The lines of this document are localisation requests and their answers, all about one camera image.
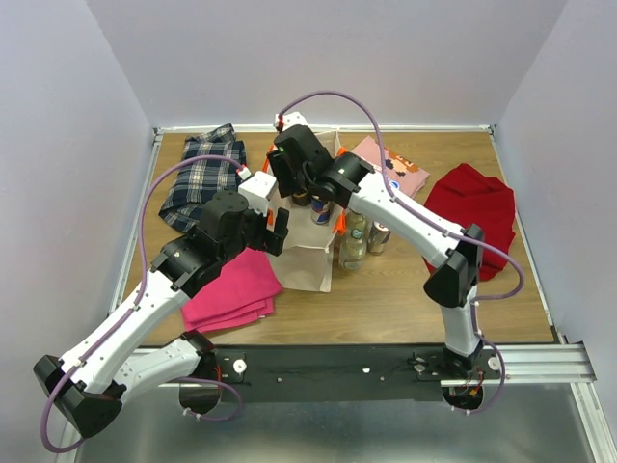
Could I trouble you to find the aluminium frame rail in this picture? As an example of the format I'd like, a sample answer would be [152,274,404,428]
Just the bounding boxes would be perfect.
[441,343,597,387]

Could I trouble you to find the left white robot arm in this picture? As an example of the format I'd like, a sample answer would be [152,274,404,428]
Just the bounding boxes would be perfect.
[34,186,289,439]

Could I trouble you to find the red cloth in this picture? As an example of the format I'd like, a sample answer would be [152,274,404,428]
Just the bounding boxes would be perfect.
[424,163,516,254]

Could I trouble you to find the beige canvas bag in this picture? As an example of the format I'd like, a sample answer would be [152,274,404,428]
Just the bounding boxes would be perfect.
[264,131,342,292]

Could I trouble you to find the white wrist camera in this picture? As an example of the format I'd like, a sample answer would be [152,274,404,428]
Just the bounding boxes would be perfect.
[274,111,309,132]
[238,171,277,216]

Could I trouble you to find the pink printed t-shirt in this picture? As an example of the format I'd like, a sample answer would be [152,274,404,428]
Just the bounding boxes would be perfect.
[352,136,429,198]

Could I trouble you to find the magenta folded cloth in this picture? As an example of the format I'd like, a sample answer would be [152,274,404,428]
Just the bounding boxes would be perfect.
[180,249,282,333]

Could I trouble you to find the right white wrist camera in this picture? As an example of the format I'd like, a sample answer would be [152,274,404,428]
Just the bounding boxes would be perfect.
[274,111,309,132]

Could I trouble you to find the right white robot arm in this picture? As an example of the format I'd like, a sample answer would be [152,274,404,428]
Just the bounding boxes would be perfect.
[268,124,484,378]

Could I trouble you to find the red can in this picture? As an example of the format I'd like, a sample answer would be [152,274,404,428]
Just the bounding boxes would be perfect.
[310,196,332,225]
[367,222,391,256]

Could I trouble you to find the plaid navy shirt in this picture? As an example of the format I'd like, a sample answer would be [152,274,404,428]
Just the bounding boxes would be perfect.
[158,123,247,233]

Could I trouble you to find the green cap glass bottle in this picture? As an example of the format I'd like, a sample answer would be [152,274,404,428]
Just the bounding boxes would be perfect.
[345,208,371,233]
[338,228,367,270]

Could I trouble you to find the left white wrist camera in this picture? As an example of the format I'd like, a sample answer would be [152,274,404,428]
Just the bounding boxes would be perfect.
[238,171,277,216]

